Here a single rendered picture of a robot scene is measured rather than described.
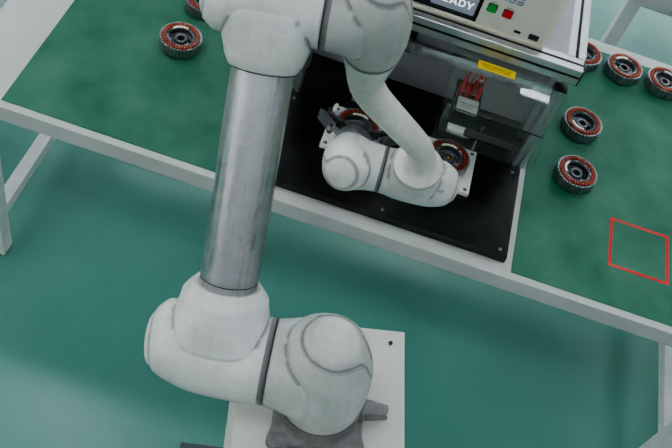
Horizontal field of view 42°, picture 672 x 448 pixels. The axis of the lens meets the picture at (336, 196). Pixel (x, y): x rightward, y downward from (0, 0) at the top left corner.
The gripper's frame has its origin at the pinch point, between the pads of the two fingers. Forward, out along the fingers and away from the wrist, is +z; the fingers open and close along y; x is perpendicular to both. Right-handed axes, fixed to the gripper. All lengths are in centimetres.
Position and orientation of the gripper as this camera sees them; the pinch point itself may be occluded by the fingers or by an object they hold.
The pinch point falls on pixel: (361, 118)
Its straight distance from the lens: 216.7
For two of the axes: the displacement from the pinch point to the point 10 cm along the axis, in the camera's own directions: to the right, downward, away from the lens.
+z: 1.2, -3.6, 9.3
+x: 3.0, -8.8, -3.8
